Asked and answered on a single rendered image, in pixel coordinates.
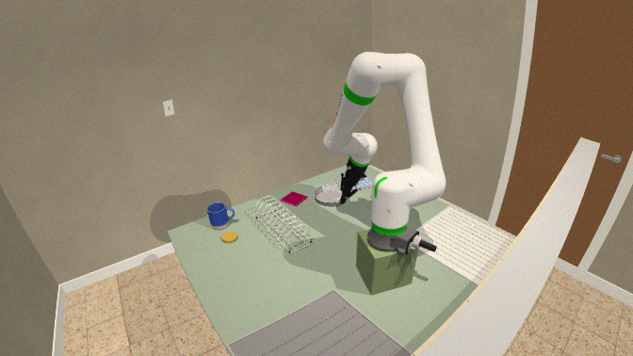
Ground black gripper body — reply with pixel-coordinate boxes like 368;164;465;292
345;170;362;186

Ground white ribbed draining mat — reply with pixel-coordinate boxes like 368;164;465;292
416;205;515;285

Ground pink square coaster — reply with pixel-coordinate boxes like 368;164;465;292
281;191;308;206

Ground blue mug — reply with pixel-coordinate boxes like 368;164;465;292
207;202;235;230

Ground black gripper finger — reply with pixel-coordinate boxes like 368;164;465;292
340;172;349;201
341;181;360;204

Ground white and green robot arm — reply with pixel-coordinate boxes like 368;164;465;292
323;52;446;257

